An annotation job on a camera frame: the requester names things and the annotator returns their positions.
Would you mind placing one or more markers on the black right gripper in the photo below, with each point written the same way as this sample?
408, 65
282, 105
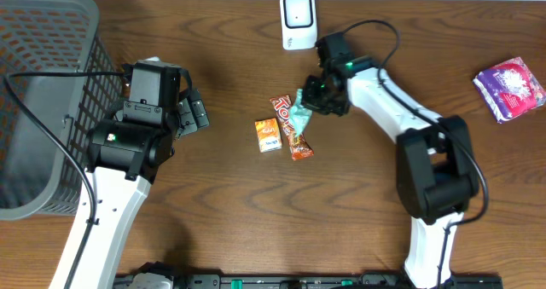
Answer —
310, 101

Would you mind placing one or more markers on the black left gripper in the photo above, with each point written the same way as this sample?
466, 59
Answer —
193, 111

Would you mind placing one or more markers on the teal snack packet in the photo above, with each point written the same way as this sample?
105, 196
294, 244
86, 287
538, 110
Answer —
299, 116

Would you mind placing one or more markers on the orange chocolate bar wrapper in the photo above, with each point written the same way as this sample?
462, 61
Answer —
299, 148

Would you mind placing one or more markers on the small orange snack box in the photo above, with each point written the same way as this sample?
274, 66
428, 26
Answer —
268, 135

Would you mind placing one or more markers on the pink purple pad package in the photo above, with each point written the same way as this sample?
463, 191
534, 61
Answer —
509, 89

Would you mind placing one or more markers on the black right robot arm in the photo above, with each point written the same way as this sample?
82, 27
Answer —
436, 174

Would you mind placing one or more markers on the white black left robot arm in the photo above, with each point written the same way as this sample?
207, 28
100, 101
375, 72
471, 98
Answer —
124, 153

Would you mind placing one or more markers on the grey plastic basket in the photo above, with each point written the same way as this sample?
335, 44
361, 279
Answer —
62, 73

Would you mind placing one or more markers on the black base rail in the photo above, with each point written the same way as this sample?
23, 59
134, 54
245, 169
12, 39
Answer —
369, 280

